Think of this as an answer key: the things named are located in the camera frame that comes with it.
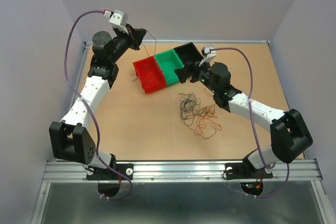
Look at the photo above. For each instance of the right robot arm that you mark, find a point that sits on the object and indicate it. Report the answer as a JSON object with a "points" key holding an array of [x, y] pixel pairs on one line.
{"points": [[289, 134]]}

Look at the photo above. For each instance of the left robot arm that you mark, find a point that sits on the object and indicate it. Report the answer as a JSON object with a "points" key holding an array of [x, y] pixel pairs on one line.
{"points": [[70, 138]]}

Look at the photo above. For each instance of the green plastic bin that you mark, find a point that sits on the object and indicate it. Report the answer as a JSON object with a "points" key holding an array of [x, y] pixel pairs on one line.
{"points": [[168, 62]]}

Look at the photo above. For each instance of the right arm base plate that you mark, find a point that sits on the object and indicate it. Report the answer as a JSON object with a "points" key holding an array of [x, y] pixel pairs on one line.
{"points": [[239, 170]]}

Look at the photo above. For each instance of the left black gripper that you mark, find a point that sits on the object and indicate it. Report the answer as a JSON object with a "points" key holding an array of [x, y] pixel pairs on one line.
{"points": [[135, 36]]}

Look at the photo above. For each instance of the red plastic bin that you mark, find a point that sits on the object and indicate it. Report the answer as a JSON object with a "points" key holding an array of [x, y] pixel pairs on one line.
{"points": [[150, 74]]}

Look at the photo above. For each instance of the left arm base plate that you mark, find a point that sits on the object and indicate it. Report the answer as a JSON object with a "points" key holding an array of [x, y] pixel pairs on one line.
{"points": [[95, 174]]}

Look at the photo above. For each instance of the black plastic bin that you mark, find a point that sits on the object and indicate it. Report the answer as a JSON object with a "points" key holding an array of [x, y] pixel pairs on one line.
{"points": [[188, 53]]}

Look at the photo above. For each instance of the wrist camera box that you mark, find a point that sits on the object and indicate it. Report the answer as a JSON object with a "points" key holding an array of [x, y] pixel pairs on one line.
{"points": [[118, 20], [208, 53]]}

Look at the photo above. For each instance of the aluminium mounting rail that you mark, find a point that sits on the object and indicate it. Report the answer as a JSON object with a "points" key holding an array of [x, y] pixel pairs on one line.
{"points": [[180, 172]]}

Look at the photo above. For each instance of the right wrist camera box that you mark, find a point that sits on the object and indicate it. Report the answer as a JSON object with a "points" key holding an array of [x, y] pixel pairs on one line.
{"points": [[208, 53]]}

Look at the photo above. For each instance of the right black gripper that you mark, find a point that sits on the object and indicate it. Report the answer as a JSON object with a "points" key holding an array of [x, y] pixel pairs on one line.
{"points": [[182, 73]]}

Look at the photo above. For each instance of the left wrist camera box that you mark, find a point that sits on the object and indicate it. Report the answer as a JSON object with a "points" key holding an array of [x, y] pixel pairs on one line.
{"points": [[118, 20]]}

